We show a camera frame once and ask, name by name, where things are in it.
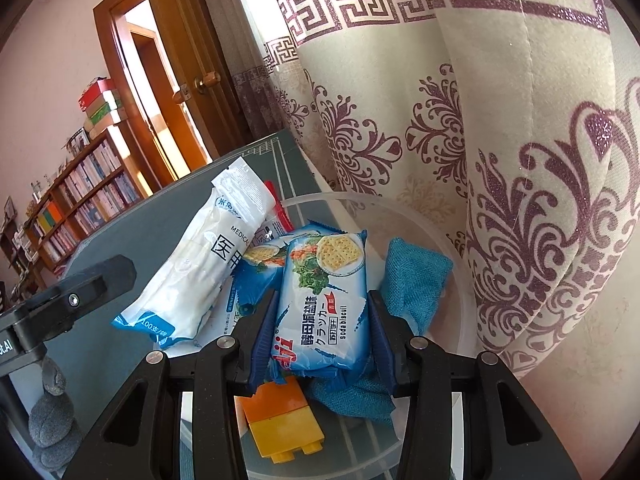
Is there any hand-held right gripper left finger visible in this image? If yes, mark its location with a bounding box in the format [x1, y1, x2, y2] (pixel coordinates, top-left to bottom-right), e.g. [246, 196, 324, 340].
[62, 287, 281, 480]

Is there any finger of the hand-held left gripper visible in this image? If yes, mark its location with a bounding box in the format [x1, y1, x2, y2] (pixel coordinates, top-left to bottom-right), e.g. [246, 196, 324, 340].
[12, 254, 137, 356]

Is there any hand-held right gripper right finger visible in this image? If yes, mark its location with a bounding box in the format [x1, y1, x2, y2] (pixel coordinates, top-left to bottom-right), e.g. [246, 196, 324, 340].
[367, 290, 596, 480]

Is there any orange and yellow toy brick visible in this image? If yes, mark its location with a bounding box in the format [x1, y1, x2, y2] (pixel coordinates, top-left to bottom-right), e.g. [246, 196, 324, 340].
[241, 377, 326, 466]

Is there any blue cracker packet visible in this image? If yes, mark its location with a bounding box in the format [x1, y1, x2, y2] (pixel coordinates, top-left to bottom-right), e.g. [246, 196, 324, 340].
[267, 230, 371, 378]
[231, 240, 291, 321]

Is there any blue woven cloth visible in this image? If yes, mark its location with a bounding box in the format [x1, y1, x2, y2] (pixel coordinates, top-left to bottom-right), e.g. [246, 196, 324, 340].
[305, 237, 455, 423]

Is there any clear plastic container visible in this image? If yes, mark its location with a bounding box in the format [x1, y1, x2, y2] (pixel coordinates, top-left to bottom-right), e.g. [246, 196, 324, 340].
[180, 191, 478, 480]

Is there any white cotton swab bag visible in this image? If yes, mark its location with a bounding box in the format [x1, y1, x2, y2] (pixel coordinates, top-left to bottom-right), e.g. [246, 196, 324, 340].
[111, 156, 276, 352]

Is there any red and white packet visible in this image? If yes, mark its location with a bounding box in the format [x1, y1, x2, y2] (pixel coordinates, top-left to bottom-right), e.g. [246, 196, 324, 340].
[265, 180, 293, 233]

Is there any person's left hand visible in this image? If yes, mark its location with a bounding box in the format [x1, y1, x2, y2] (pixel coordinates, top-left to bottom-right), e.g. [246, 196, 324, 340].
[27, 355, 83, 471]

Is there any wooden bookshelf with books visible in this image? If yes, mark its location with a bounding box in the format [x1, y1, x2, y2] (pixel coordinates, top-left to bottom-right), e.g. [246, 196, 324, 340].
[20, 127, 146, 273]

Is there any stack of coloured boxes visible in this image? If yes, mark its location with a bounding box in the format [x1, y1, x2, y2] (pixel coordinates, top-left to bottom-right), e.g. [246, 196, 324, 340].
[77, 77, 126, 131]

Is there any patterned cream curtain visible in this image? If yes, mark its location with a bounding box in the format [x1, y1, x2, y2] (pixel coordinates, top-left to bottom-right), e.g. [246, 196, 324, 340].
[225, 0, 640, 381]

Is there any wooden door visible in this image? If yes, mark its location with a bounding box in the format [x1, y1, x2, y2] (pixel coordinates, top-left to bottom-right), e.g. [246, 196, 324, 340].
[140, 0, 251, 161]

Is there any picture frame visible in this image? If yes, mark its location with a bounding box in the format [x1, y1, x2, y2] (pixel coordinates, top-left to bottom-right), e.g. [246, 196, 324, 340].
[65, 127, 91, 153]

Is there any wooden door frame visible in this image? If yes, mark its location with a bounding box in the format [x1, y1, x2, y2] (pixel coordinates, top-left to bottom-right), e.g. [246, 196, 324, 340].
[92, 0, 211, 181]

